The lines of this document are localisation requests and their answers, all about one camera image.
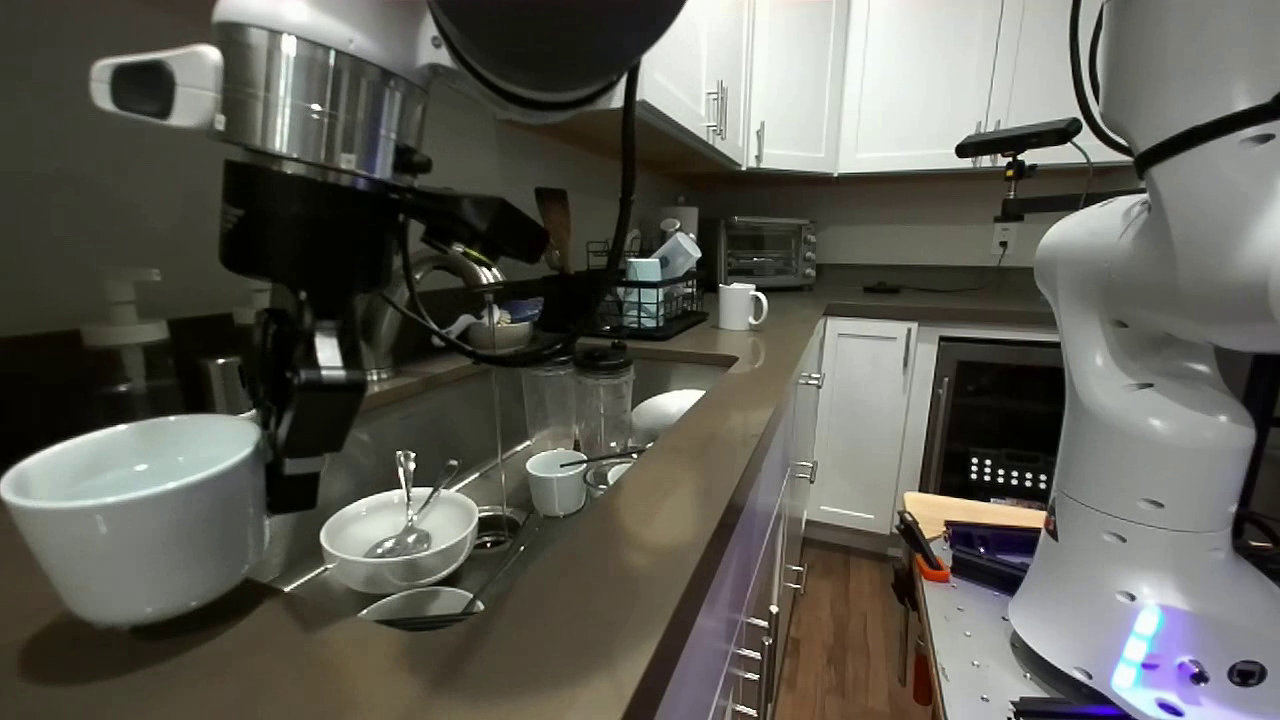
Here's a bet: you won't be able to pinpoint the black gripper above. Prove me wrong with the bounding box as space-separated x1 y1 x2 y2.
216 155 448 518

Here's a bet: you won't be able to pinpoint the tall white mug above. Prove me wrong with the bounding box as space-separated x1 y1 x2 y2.
718 280 776 334

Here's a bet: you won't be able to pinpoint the small steel cup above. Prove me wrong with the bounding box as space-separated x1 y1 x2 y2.
195 352 261 420

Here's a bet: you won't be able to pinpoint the stainless steel sink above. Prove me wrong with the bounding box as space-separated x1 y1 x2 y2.
244 349 746 639

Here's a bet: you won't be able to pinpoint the metal spoon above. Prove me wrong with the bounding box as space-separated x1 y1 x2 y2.
365 447 466 564

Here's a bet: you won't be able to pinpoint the large clear soap dispenser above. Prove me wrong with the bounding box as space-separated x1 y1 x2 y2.
78 262 182 409

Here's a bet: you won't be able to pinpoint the white bowl with spoon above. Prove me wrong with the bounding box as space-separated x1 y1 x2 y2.
317 484 484 600

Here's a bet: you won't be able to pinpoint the small white dish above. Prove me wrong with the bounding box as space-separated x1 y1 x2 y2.
353 583 487 632

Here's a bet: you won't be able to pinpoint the small white cup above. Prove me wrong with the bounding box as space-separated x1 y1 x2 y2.
522 447 598 522

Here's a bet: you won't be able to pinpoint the clear jar black lid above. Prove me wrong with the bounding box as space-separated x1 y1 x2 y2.
573 338 640 462

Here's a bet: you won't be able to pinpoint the tilted white bowl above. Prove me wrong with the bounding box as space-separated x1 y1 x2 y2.
626 385 713 447

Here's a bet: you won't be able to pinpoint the black dish rack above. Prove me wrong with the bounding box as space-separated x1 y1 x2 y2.
584 223 718 343

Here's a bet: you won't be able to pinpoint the pale upturned cup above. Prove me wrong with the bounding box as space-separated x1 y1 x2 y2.
621 232 703 332

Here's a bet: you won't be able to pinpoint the lower cabinet front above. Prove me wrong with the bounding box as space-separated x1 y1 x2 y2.
649 311 834 720

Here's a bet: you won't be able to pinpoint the silver toaster oven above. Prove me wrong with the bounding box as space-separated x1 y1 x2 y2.
726 210 823 293

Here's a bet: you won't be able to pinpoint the white cabinet door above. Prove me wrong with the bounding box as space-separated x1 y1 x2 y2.
806 311 924 539

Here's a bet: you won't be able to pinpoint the orange black clamp tool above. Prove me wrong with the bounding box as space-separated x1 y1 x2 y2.
891 508 956 587

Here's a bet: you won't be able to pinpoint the wooden board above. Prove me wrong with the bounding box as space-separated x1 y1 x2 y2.
898 489 1053 539

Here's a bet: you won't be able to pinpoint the white upper cabinets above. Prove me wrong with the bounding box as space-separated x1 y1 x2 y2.
636 0 1140 178

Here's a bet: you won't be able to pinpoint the black wine cooler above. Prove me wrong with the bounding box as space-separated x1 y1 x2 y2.
921 332 1071 508

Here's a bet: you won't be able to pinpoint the robot mounting table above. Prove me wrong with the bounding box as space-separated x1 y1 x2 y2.
908 522 1280 720

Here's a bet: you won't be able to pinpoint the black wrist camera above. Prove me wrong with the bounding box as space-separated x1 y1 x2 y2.
395 184 558 269

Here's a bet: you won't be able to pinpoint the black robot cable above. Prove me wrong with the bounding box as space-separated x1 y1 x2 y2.
376 0 1280 370

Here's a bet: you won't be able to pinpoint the black stereo camera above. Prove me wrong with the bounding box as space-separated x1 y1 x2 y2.
953 113 1088 223

